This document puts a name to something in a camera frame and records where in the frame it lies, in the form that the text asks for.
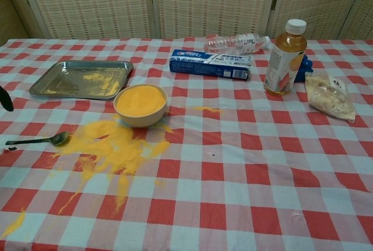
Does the yellow food scrap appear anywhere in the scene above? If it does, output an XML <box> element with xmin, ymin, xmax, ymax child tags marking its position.
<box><xmin>193</xmin><ymin>106</ymin><xmax>225</xmax><ymax>115</ymax></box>

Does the beige woven folding screen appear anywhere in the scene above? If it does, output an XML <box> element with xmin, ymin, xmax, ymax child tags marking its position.
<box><xmin>0</xmin><ymin>0</ymin><xmax>373</xmax><ymax>41</ymax></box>

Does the rectangular metal tray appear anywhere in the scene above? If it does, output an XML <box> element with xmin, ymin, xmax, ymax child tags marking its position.
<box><xmin>28</xmin><ymin>61</ymin><xmax>135</xmax><ymax>101</ymax></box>

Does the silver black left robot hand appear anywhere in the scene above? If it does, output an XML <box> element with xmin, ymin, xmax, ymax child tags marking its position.
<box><xmin>0</xmin><ymin>85</ymin><xmax>15</xmax><ymax>112</ymax></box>

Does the orange tea bottle white cap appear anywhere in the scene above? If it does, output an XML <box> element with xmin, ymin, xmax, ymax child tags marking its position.
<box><xmin>263</xmin><ymin>19</ymin><xmax>308</xmax><ymax>97</ymax></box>

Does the blue white toothpaste box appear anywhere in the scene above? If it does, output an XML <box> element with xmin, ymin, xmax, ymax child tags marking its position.
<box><xmin>169</xmin><ymin>48</ymin><xmax>252</xmax><ymax>82</ymax></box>

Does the red white checkered tablecloth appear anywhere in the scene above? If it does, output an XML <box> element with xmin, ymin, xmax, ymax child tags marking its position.
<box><xmin>0</xmin><ymin>37</ymin><xmax>373</xmax><ymax>251</ymax></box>

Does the clear plastic water bottle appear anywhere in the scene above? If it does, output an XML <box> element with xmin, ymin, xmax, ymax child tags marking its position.
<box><xmin>203</xmin><ymin>33</ymin><xmax>271</xmax><ymax>55</ymax></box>

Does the clear snack bag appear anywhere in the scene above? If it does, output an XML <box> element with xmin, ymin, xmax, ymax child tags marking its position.
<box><xmin>304</xmin><ymin>72</ymin><xmax>357</xmax><ymax>123</ymax></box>

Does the blue plastic object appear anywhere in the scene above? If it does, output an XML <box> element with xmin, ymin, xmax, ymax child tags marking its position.
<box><xmin>294</xmin><ymin>54</ymin><xmax>314</xmax><ymax>83</ymax></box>

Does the beige round bowl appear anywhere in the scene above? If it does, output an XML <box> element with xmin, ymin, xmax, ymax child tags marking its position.
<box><xmin>112</xmin><ymin>84</ymin><xmax>169</xmax><ymax>128</ymax></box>

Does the dark metal spoon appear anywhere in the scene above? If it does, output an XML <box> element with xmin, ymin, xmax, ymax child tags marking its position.
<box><xmin>5</xmin><ymin>131</ymin><xmax>71</xmax><ymax>147</ymax></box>

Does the yellow powder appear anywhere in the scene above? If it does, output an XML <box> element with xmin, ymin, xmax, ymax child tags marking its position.
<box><xmin>0</xmin><ymin>114</ymin><xmax>175</xmax><ymax>240</ymax></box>

